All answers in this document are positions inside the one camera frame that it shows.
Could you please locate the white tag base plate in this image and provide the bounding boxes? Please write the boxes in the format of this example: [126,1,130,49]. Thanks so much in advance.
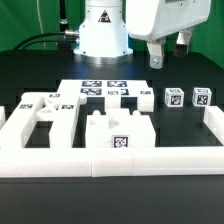
[57,80,152,97]

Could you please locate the white tagged cube right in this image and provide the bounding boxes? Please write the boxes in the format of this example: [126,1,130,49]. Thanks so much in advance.
[192,87,212,107]

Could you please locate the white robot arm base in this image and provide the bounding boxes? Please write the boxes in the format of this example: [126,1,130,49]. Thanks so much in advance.
[74,0,133,65]

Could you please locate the white fence bar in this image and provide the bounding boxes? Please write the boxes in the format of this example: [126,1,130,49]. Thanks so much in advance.
[0,146,224,178]
[203,106,224,146]
[0,106,6,130]

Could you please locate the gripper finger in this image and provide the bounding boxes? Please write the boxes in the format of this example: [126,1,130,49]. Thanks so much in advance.
[147,38,166,69]
[174,27,193,58]

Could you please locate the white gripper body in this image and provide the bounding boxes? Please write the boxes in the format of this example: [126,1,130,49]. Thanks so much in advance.
[126,0,211,41]

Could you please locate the white chair back frame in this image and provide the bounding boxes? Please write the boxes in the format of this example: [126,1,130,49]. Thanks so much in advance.
[0,93,87,149]

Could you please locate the black cables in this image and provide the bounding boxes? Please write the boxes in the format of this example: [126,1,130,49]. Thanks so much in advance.
[13,29,81,52]

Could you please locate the white tagged cube left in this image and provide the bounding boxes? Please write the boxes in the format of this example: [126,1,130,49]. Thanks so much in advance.
[165,88,184,107]

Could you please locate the white chair seat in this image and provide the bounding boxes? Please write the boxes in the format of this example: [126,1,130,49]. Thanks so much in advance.
[85,108,156,148]

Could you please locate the white right fence bar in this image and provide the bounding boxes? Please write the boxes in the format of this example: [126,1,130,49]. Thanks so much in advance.
[203,106,224,146]

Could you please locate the white left fence bar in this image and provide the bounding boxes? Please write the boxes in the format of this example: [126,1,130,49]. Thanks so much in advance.
[0,106,6,130]

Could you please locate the white front fence bar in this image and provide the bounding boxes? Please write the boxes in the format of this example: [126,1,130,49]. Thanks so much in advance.
[0,146,224,178]

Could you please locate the white tagged cube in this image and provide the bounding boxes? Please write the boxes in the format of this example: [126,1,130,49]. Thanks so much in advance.
[165,88,184,107]
[192,87,212,107]

